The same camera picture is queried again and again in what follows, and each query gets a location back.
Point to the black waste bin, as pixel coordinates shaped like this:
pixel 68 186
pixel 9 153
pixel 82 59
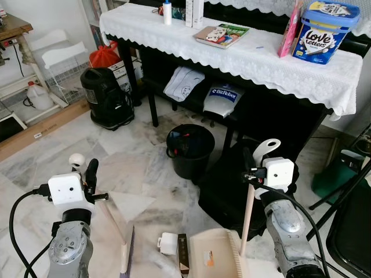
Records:
pixel 191 159

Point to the wooden top white frame table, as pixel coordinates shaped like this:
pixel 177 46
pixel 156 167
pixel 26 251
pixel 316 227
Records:
pixel 11 28

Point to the black vacuum cleaner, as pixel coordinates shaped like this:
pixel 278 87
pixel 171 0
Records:
pixel 104 95

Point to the brown rectangular block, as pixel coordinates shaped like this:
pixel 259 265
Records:
pixel 184 255

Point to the red plastic bag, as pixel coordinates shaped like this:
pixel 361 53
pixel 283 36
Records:
pixel 104 58

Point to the green bag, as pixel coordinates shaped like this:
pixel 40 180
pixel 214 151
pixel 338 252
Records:
pixel 333 179

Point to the large black case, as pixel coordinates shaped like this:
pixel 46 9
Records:
pixel 232 197

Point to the plain white bag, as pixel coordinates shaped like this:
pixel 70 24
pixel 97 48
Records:
pixel 184 84

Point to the white bottle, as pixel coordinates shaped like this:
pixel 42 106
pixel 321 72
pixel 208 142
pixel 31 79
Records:
pixel 167 14

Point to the white lace piano cover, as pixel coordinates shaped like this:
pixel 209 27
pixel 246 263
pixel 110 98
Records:
pixel 255 4

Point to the small white trash piece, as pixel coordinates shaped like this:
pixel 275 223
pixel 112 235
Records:
pixel 168 244

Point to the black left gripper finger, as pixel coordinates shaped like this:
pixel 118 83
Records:
pixel 76 170
pixel 91 171

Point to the white lace tablecloth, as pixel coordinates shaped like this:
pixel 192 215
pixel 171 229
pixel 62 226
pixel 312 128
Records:
pixel 261 63

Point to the translucent plastic jug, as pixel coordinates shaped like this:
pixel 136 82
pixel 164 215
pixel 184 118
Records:
pixel 39 98

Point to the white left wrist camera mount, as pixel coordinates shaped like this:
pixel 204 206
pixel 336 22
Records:
pixel 66 190

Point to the green picture book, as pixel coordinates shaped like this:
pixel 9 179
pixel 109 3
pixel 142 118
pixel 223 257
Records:
pixel 223 36

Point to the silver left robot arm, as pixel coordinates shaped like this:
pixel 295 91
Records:
pixel 69 249

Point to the pink packet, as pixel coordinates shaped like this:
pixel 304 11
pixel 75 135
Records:
pixel 288 35

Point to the blue Love Letters tub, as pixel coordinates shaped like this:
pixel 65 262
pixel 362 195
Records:
pixel 319 40

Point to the black folding chair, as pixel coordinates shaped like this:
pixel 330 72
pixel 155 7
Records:
pixel 353 231

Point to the long brown cardboard box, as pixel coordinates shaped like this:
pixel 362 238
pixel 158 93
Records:
pixel 40 130

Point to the white BitRobot bag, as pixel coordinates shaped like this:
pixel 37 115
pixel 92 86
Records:
pixel 223 104

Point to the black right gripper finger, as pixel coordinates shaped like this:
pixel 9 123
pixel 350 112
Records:
pixel 249 157

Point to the upright white boxes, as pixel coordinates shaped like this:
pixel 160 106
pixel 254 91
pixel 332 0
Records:
pixel 194 13

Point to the white framed dark panel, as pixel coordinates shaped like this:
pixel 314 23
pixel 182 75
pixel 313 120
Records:
pixel 8 128

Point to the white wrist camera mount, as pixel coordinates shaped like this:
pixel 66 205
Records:
pixel 66 190
pixel 281 172

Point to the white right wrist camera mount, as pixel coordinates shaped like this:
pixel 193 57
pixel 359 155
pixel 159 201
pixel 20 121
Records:
pixel 281 172

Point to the beige broom with purple bristles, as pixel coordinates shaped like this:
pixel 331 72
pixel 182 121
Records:
pixel 77 160

